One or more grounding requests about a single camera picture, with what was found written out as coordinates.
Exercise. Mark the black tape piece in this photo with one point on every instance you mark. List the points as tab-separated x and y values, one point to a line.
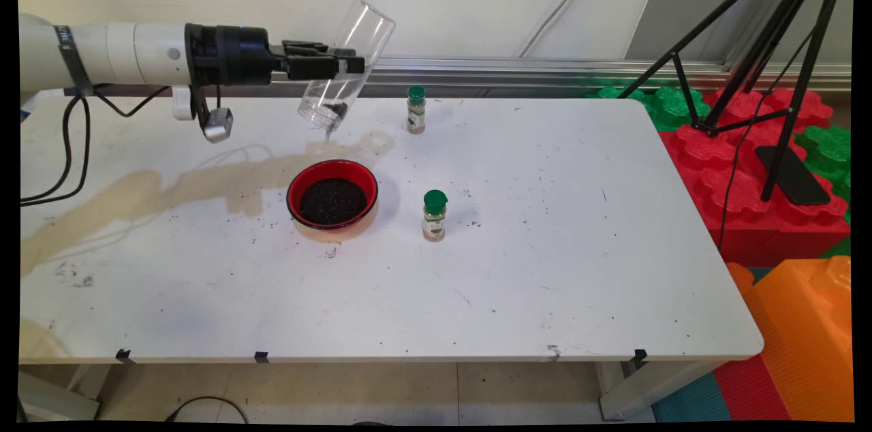
261	357
124	355
640	357

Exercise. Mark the clear plastic jar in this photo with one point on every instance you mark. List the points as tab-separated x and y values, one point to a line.
364	26

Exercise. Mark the teal floor mat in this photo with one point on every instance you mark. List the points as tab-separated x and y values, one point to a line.
695	401

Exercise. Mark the red floor mat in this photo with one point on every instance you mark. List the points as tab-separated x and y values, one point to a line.
749	391

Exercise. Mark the red bowl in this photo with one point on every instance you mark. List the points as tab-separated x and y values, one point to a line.
297	180

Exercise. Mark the black tripod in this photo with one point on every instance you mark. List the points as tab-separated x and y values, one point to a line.
809	64

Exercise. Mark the black flat plate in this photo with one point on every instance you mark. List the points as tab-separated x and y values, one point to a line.
793	180

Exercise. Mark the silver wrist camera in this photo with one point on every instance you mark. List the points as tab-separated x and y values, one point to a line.
218	125

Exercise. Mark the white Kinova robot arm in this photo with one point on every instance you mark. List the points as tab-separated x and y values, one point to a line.
116	54

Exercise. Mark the white table leg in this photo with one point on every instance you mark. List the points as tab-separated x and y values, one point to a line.
54	401
633	391

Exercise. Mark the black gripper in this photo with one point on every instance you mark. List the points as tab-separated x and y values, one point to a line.
231	54

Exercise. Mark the aluminium wall rail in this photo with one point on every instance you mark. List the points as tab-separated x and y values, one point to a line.
511	71

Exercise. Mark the green foam block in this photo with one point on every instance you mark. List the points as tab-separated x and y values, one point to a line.
671	108
828	146

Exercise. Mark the orange foam block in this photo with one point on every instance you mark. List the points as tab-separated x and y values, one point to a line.
804	336

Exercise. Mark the green-capped spice bottle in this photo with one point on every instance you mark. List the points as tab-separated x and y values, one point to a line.
434	221
416	112

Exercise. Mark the black seeds heap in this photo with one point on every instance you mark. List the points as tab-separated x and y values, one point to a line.
335	108
334	202

